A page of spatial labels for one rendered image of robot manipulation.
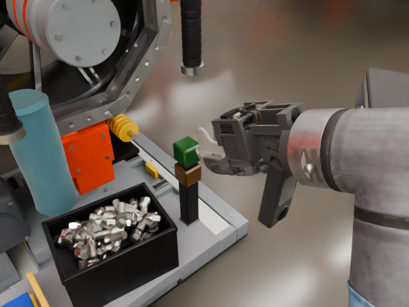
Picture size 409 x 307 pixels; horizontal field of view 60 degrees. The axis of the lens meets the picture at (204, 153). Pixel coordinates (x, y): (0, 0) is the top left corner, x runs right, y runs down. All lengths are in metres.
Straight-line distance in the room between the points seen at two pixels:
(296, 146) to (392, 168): 0.10
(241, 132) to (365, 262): 0.20
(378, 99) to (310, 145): 1.23
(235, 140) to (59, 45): 0.33
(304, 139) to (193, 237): 0.44
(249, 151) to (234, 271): 0.84
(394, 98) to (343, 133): 1.27
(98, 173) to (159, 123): 1.01
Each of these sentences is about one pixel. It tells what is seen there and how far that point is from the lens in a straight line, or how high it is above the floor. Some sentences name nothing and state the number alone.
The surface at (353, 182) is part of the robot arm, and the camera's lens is 0.37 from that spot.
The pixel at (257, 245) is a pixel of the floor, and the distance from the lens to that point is 1.33.
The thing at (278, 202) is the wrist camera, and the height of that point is 0.71.
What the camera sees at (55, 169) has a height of 0.60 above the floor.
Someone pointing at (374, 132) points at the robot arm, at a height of 0.87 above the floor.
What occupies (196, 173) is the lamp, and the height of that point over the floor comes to 0.60.
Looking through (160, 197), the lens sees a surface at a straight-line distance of 1.28.
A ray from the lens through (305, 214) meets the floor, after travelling 1.46.
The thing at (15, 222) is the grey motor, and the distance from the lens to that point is 1.07.
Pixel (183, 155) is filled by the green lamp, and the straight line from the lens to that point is 0.64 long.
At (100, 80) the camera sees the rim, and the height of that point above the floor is 0.64.
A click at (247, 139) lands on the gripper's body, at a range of 0.45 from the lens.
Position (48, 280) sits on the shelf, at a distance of 0.76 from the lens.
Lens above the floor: 1.05
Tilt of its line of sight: 38 degrees down
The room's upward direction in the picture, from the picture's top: straight up
